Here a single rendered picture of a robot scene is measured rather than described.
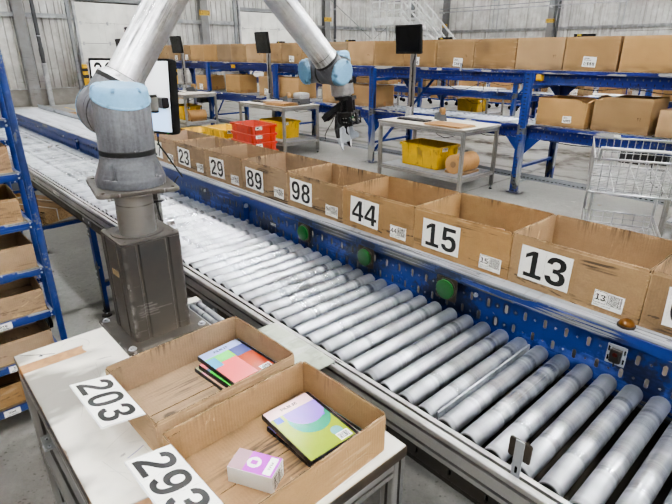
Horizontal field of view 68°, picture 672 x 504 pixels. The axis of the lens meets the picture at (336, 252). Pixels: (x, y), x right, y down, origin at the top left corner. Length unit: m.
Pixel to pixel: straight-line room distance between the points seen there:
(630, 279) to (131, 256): 1.37
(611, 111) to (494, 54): 1.68
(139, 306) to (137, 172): 0.40
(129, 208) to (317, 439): 0.84
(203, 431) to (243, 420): 0.11
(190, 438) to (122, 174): 0.72
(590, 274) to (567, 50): 5.08
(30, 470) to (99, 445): 1.22
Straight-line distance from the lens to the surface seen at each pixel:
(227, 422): 1.23
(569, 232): 1.90
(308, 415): 1.21
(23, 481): 2.49
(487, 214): 2.03
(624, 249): 1.85
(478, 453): 1.25
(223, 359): 1.42
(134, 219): 1.55
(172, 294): 1.62
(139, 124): 1.48
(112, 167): 1.50
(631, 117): 5.97
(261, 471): 1.09
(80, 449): 1.33
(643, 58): 6.22
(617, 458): 1.33
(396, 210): 1.92
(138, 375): 1.44
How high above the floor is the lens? 1.57
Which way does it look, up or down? 22 degrees down
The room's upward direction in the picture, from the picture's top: straight up
